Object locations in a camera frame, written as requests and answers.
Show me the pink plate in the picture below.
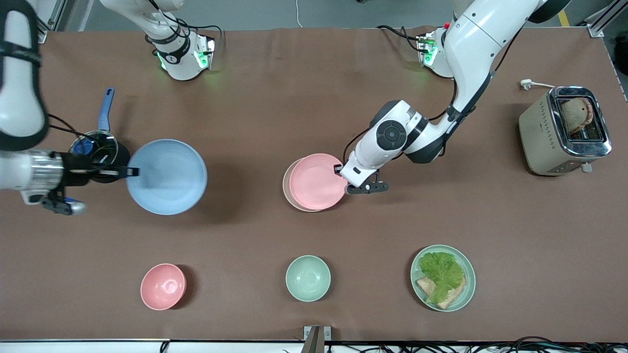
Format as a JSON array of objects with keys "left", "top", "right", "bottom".
[{"left": 288, "top": 153, "right": 348, "bottom": 211}]

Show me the blue plate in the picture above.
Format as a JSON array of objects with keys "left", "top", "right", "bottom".
[{"left": 126, "top": 139, "right": 208, "bottom": 216}]

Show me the glass lid with blue knob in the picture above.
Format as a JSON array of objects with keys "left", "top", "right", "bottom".
[{"left": 69, "top": 130, "right": 120, "bottom": 168}]

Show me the beige plate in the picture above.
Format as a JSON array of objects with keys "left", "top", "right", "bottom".
[{"left": 282, "top": 157, "right": 320, "bottom": 213}]

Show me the green bowl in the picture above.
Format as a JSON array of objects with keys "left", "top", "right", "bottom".
[{"left": 286, "top": 255, "right": 331, "bottom": 303}]

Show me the pink bowl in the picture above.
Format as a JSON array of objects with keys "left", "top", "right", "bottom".
[{"left": 140, "top": 263, "right": 187, "bottom": 311}]

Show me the green lettuce leaf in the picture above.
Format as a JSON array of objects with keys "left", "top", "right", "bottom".
[{"left": 419, "top": 252, "right": 465, "bottom": 304}]

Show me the brown bread slice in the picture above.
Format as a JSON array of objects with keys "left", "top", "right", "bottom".
[{"left": 417, "top": 276, "right": 467, "bottom": 310}]

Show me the green plate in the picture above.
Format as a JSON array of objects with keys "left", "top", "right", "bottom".
[{"left": 411, "top": 245, "right": 476, "bottom": 313}]

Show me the beige chrome toaster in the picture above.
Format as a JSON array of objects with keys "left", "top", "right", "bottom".
[{"left": 519, "top": 86, "right": 613, "bottom": 177}]

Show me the toast in toaster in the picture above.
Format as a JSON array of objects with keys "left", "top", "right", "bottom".
[{"left": 561, "top": 97, "right": 594, "bottom": 134}]

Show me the dark pot with blue handle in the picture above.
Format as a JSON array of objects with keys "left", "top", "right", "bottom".
[{"left": 69, "top": 87, "right": 131, "bottom": 184}]

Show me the black arm base cable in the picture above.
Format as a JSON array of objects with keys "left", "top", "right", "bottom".
[{"left": 377, "top": 25, "right": 425, "bottom": 52}]

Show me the aluminium frame post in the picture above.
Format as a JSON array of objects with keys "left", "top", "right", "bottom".
[
  {"left": 34, "top": 0, "right": 67, "bottom": 44},
  {"left": 585, "top": 0, "right": 628, "bottom": 38}
]

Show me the grey metal camera bracket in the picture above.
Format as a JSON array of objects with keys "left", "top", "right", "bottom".
[{"left": 303, "top": 326, "right": 332, "bottom": 353}]

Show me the black cable bundle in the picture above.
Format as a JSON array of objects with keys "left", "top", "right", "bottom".
[{"left": 326, "top": 336, "right": 628, "bottom": 353}]

